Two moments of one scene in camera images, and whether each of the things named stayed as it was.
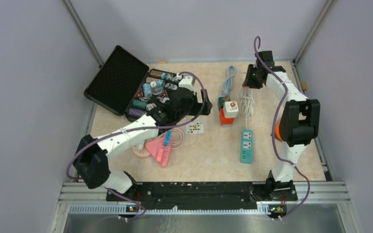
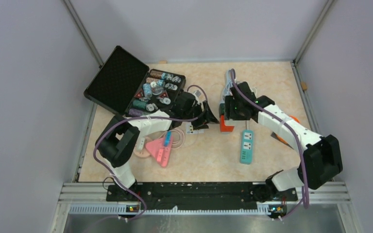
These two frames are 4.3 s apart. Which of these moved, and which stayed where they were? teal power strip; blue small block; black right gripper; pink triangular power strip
Moved: black right gripper
Stayed: blue small block; pink triangular power strip; teal power strip
